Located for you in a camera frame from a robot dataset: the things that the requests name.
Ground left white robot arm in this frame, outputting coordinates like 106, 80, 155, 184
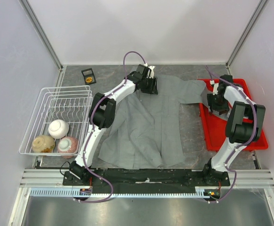
69, 64, 158, 185

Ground white wire dish rack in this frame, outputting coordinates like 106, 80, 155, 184
19, 85, 93, 158

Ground red plastic bin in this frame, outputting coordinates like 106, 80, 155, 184
199, 79, 268, 151

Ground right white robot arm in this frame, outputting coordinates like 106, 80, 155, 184
201, 75, 266, 186

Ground white bowl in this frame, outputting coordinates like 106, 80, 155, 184
48, 119, 69, 139

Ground left aluminium frame post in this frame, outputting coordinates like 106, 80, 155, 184
19, 0, 63, 71

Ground beige bowl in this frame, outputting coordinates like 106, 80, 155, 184
31, 135, 55, 153

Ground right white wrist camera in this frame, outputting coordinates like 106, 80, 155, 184
210, 80, 219, 95

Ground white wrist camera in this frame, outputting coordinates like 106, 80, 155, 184
144, 63, 155, 79
210, 80, 219, 95

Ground pink patterned bowl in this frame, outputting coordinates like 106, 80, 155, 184
57, 137, 78, 154

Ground grey shirt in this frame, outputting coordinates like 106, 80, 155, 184
94, 65, 207, 169

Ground grey slotted cable duct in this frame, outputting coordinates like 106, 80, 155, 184
30, 187, 214, 198

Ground black box with brooch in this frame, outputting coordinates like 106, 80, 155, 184
81, 68, 96, 85

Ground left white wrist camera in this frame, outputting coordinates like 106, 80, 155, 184
144, 63, 155, 79

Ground right aluminium frame post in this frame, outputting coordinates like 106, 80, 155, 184
226, 0, 269, 71

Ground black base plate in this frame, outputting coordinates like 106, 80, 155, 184
63, 167, 230, 192

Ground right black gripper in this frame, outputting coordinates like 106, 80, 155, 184
207, 93, 229, 115

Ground aluminium frame post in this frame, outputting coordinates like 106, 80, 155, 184
19, 0, 63, 71
226, 0, 269, 71

